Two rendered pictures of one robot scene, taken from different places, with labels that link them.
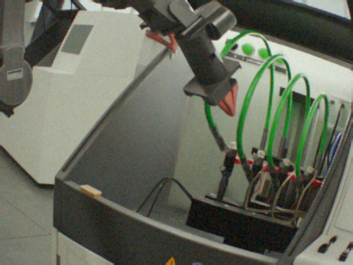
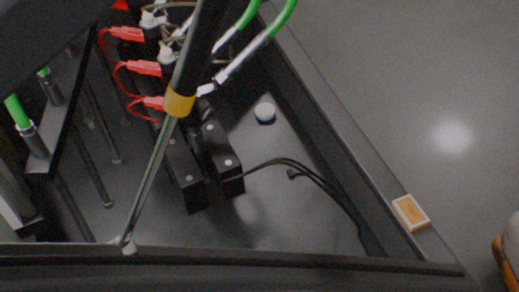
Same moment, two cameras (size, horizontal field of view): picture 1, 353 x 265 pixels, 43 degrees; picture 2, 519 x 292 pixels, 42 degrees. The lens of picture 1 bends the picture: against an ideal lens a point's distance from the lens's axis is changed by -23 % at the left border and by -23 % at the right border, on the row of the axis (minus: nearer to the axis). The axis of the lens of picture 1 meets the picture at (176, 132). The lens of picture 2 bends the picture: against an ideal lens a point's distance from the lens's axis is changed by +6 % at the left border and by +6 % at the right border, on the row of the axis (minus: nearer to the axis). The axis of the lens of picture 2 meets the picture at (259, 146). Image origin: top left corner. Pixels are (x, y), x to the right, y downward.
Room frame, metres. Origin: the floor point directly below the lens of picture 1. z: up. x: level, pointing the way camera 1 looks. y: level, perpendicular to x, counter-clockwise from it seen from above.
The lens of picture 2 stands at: (1.75, 0.32, 1.77)
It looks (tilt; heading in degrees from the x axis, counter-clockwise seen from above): 52 degrees down; 220
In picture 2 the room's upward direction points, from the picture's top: 6 degrees counter-clockwise
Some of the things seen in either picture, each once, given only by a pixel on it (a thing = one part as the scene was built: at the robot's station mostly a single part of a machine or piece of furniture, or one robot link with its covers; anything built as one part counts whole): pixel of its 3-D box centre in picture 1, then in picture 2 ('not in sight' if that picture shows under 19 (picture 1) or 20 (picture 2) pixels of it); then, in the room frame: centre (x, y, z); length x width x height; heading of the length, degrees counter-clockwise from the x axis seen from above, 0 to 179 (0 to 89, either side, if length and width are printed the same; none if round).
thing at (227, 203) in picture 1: (248, 236); (182, 129); (1.28, -0.24, 0.91); 0.34 x 0.10 x 0.15; 59
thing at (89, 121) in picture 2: not in sight; (75, 90); (1.32, -0.44, 0.93); 0.02 x 0.02 x 0.19; 59
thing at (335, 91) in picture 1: (336, 134); not in sight; (1.44, -0.48, 1.20); 0.13 x 0.03 x 0.31; 59
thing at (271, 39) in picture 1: (285, 44); not in sight; (1.57, -0.28, 1.43); 0.54 x 0.03 x 0.02; 59
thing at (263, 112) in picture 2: not in sight; (264, 111); (1.12, -0.18, 0.84); 0.04 x 0.04 x 0.01
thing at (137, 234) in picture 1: (157, 253); (333, 141); (1.14, -0.01, 0.87); 0.62 x 0.04 x 0.16; 59
